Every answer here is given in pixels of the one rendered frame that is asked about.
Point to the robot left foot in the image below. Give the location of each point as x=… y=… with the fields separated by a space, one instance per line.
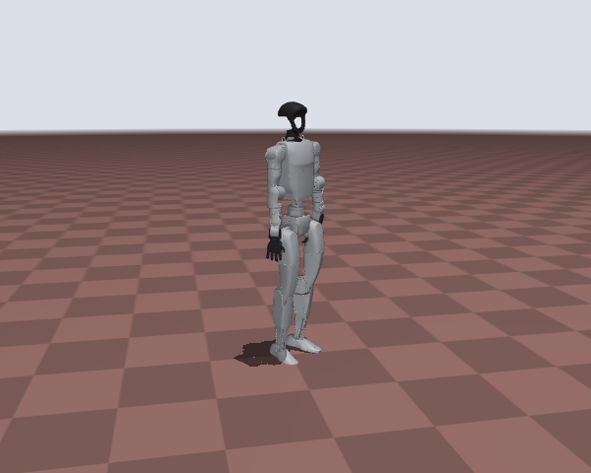
x=303 y=344

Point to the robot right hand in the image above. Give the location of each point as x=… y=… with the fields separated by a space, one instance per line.
x=275 y=246

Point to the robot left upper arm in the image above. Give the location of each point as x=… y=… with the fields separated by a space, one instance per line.
x=319 y=181

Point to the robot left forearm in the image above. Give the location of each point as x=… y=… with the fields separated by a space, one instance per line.
x=318 y=203

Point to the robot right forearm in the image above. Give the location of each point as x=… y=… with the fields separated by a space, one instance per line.
x=275 y=211

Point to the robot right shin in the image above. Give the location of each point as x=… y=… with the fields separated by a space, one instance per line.
x=282 y=314

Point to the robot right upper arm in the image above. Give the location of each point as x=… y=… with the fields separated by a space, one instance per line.
x=274 y=157

